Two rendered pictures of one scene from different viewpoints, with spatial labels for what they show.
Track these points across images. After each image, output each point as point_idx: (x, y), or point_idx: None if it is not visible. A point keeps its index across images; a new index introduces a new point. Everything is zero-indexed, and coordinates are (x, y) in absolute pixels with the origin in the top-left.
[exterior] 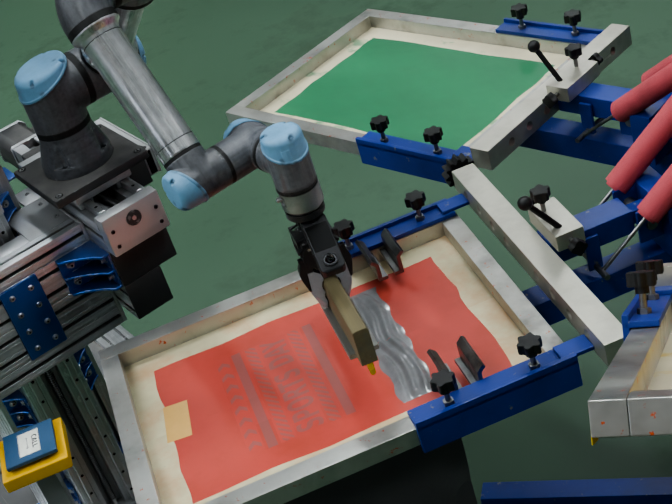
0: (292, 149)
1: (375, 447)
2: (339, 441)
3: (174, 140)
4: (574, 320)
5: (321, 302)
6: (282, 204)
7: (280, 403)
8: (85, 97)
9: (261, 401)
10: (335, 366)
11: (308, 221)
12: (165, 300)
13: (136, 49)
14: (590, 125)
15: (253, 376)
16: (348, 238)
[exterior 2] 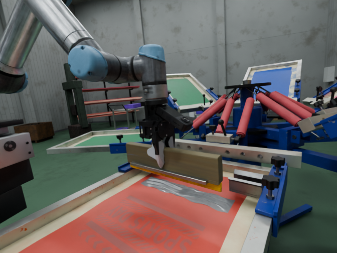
0: (162, 52)
1: (267, 240)
2: (219, 251)
3: (82, 30)
4: (265, 157)
5: (161, 163)
6: (148, 93)
7: (146, 241)
8: None
9: (129, 245)
10: (164, 208)
11: (162, 106)
12: (21, 209)
13: (24, 70)
14: (182, 135)
15: (111, 230)
16: None
